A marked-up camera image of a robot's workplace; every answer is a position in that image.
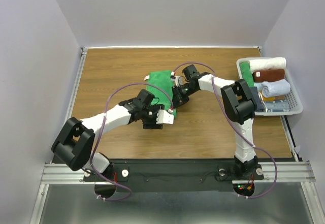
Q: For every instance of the green towel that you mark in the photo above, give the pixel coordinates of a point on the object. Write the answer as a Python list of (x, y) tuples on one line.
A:
[(246, 73), (161, 79)]

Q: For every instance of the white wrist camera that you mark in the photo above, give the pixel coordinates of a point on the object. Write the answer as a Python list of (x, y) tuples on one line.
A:
[(164, 117), (178, 80)]

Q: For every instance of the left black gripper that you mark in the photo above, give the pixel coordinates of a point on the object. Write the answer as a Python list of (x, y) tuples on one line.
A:
[(152, 124)]

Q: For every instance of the rolled dark blue towel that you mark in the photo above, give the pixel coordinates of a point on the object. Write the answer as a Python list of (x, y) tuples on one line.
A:
[(268, 106)]

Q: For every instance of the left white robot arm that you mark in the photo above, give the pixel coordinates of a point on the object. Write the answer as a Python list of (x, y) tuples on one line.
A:
[(77, 141)]

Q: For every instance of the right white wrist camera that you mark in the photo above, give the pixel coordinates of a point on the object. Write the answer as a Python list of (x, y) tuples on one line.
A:
[(178, 80)]

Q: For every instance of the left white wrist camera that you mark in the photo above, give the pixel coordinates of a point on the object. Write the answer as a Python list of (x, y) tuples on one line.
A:
[(164, 117)]

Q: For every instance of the white plastic basket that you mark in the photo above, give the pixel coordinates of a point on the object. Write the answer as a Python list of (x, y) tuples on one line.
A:
[(295, 105)]

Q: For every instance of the rolled light blue towel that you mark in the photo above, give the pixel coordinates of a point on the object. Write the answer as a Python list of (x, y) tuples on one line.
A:
[(259, 86)]

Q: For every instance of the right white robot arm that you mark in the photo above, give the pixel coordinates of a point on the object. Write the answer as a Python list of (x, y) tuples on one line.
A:
[(237, 103)]

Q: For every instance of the rolled brown towel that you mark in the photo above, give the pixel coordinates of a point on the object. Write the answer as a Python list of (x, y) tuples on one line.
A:
[(268, 75)]

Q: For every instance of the rolled orange patterned towel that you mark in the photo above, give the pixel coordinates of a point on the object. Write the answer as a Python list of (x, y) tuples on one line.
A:
[(270, 99)]

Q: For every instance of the rolled white towel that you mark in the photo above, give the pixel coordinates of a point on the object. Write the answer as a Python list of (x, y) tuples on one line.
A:
[(267, 64)]

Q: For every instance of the rolled green towel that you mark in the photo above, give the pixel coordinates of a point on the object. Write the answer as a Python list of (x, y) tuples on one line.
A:
[(246, 73)]

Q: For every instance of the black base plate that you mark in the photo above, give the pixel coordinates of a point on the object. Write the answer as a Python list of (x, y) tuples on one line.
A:
[(177, 175)]

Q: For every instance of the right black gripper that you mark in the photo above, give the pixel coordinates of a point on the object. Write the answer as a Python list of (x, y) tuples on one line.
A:
[(177, 99)]

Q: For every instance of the light blue towel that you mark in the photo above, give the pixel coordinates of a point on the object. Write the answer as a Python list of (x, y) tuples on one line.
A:
[(274, 89), (259, 86)]

